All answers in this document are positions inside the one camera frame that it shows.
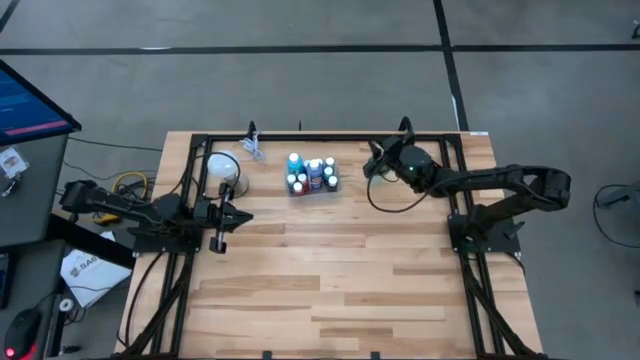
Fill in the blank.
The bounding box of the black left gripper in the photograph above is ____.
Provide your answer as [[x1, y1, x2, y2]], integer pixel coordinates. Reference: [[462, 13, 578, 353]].
[[192, 183, 255, 255]]

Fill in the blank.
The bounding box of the large purple paint bottle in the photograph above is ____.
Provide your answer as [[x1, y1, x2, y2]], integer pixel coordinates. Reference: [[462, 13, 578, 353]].
[[306, 158, 325, 192]]

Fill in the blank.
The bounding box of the white mushroom lamp brass base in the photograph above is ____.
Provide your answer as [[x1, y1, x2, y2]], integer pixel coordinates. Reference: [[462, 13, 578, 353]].
[[206, 149, 250, 199]]

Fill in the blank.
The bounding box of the clear plastic bin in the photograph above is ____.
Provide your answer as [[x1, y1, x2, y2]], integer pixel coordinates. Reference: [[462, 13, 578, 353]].
[[283, 152, 344, 199]]

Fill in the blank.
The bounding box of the black desk beam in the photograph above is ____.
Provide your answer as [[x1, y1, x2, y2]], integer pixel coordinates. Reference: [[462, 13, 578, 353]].
[[47, 212, 136, 269]]

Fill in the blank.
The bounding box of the white printed paper sheet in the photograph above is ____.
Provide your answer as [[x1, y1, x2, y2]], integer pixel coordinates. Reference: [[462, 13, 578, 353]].
[[59, 230, 134, 309]]

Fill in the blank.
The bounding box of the grey desk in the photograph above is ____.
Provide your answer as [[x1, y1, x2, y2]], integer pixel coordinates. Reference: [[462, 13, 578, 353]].
[[0, 133, 70, 250]]

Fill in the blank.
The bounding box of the white badge card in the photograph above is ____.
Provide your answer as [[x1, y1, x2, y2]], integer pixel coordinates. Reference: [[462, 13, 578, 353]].
[[0, 145, 30, 180]]

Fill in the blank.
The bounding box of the computer monitor blue screen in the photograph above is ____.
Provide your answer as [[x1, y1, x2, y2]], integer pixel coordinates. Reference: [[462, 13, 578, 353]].
[[0, 58, 83, 147]]

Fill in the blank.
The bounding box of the black computer mouse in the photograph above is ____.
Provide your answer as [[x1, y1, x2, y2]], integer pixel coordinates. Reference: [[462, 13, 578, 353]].
[[2, 307, 44, 360]]

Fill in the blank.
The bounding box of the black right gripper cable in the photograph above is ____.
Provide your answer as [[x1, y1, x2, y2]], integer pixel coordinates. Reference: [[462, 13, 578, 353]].
[[367, 169, 451, 214]]

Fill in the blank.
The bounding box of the black aluminium table frame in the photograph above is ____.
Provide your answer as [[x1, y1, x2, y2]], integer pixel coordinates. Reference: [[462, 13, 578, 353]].
[[115, 115, 549, 360]]

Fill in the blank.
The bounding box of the coiled white cable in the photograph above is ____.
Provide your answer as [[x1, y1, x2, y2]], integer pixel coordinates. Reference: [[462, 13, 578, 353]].
[[239, 132, 267, 163]]

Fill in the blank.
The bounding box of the yellow cable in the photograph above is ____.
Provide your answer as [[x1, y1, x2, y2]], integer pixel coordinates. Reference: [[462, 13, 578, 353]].
[[94, 171, 150, 226]]

